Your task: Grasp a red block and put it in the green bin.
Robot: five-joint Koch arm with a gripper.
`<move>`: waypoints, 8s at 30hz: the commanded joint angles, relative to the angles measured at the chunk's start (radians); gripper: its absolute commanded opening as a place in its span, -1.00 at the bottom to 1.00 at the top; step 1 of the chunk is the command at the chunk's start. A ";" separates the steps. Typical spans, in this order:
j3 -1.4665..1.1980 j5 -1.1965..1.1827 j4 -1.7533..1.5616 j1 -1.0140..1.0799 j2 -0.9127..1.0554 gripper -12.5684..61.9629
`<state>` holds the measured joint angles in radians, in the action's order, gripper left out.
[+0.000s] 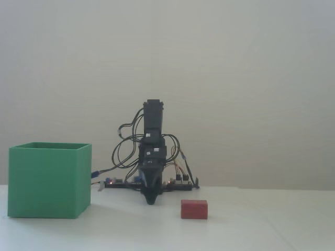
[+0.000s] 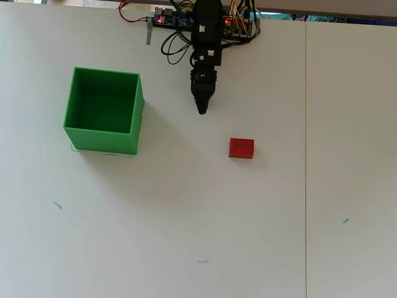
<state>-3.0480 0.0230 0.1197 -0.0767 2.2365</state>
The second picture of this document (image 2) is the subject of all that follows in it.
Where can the red block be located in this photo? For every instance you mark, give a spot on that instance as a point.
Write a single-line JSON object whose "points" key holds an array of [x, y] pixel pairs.
{"points": [[241, 148]]}

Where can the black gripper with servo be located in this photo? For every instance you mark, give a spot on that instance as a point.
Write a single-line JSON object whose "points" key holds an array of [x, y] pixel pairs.
{"points": [[209, 59]]}

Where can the green circuit board with connectors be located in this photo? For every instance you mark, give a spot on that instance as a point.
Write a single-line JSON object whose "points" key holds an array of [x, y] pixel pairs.
{"points": [[237, 26]]}

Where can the grey tape strip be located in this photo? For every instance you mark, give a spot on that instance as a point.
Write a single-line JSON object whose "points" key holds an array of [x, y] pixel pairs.
{"points": [[149, 31]]}

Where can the green plastic bin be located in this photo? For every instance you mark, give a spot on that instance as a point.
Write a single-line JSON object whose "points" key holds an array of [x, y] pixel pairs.
{"points": [[102, 136]]}

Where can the blue controller circuit board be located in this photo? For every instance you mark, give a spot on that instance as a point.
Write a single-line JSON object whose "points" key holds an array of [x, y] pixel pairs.
{"points": [[176, 19]]}

